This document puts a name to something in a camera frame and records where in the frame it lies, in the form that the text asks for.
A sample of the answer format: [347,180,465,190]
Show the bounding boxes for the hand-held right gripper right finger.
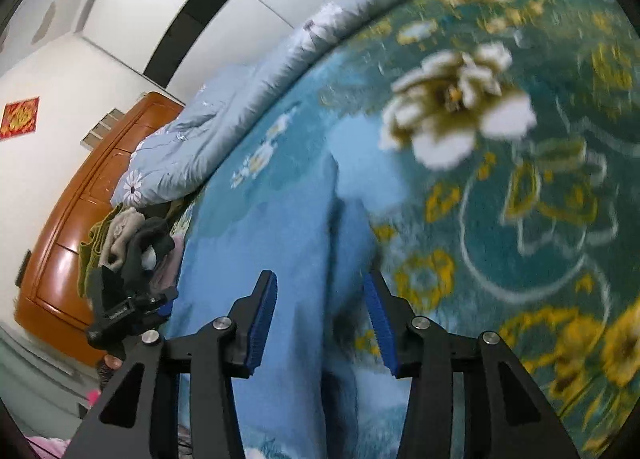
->
[362,266,583,459]

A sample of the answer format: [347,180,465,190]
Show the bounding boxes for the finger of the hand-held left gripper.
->
[149,286,179,322]

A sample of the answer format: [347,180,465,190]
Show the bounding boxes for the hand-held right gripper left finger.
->
[62,269,279,459]

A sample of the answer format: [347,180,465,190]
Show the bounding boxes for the blue fleece garment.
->
[167,152,413,459]

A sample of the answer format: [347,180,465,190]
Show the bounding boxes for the pale pink cloth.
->
[150,234,187,296]

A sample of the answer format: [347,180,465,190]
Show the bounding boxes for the green knit cloth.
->
[77,204,126,300]

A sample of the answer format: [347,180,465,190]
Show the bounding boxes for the wooden headboard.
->
[14,92,186,367]

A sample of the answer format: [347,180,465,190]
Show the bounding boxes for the beige cloth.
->
[102,208,147,272]

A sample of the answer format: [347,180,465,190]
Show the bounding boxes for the green floral blanket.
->
[165,0,640,459]

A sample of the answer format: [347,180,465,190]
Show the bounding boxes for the bright pink cloth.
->
[22,386,101,459]

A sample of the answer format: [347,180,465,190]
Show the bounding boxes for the grey-blue daisy quilt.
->
[110,0,481,210]

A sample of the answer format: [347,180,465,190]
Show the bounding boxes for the white wardrobe with black stripe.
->
[80,0,406,105]

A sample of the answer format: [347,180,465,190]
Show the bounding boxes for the white slatted frame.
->
[80,106,125,150]

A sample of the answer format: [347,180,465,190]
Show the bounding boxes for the red wall decoration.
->
[0,96,41,141]

